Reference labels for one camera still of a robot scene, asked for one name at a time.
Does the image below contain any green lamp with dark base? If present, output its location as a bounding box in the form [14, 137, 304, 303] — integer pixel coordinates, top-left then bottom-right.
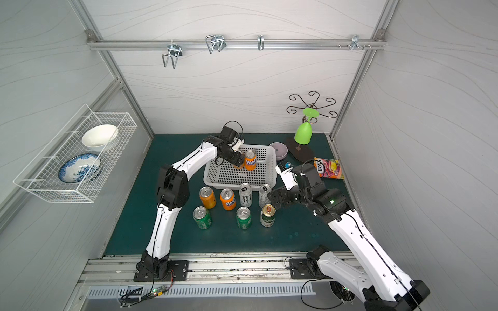
[285, 108, 319, 163]

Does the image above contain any black scroll wall hook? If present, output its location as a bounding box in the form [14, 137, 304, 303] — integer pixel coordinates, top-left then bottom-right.
[286, 91, 338, 124]

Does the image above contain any orange soda can back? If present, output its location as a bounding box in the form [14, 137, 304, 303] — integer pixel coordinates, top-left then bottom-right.
[233, 154, 246, 169]

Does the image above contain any orange soda can yellow band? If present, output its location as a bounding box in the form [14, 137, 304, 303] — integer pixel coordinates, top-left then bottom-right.
[199, 186, 217, 209]

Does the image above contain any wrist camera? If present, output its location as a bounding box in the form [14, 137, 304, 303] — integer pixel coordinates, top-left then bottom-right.
[275, 159, 324, 191]
[220, 126, 245, 151]

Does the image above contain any Fox's candy bag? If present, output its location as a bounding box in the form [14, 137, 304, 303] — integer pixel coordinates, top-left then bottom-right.
[313, 158, 344, 180]

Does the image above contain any double metal hook left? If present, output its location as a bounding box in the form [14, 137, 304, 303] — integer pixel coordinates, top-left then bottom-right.
[162, 42, 183, 69]

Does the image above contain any purple bowl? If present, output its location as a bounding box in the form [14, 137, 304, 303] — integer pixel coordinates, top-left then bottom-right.
[269, 142, 289, 161]

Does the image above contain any green gold-top can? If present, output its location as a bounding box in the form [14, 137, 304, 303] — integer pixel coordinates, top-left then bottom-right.
[260, 204, 276, 228]

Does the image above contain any white wire wall basket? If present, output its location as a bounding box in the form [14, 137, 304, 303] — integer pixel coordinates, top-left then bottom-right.
[13, 105, 137, 203]

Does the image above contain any orange Fanta can back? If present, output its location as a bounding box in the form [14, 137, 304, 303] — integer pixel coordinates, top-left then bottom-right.
[245, 150, 257, 171]

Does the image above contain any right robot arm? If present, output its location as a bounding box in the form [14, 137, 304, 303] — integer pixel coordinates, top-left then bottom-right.
[268, 186, 430, 310]

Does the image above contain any orange fanta can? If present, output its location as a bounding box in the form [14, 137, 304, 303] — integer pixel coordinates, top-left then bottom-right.
[220, 189, 236, 211]
[245, 150, 257, 171]

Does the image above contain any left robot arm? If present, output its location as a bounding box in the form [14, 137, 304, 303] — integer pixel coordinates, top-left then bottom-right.
[137, 134, 245, 279]

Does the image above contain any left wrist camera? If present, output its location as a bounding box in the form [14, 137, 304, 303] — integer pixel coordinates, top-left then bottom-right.
[220, 126, 245, 151]

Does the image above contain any green Sprite can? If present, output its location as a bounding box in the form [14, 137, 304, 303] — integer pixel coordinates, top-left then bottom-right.
[193, 206, 212, 229]
[236, 207, 252, 230]

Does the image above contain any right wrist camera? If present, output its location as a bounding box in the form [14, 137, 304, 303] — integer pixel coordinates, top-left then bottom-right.
[275, 159, 324, 191]

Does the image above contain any orange Fanta can front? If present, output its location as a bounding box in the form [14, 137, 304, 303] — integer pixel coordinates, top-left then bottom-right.
[220, 189, 236, 211]

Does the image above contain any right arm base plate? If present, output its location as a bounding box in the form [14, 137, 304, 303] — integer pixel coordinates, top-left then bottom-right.
[285, 257, 324, 280]

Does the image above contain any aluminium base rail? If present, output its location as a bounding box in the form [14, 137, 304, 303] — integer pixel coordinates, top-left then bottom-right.
[77, 252, 398, 286]

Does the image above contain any blue patterned plate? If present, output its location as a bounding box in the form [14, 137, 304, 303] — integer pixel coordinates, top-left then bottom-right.
[58, 154, 101, 184]

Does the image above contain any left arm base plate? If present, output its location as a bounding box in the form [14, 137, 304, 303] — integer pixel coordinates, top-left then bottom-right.
[133, 260, 189, 282]

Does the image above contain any metal rail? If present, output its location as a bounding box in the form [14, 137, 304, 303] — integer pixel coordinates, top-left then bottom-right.
[87, 38, 387, 52]

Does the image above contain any white perforated plastic basket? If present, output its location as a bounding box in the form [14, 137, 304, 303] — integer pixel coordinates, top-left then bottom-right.
[203, 145, 277, 190]

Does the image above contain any metal hook middle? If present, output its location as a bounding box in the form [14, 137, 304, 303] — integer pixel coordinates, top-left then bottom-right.
[205, 34, 226, 54]

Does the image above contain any white Monster can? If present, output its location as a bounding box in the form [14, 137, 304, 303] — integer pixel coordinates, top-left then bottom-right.
[239, 183, 252, 208]
[259, 184, 272, 208]

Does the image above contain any white bowl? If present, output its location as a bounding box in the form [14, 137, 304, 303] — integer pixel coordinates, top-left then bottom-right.
[81, 124, 119, 152]

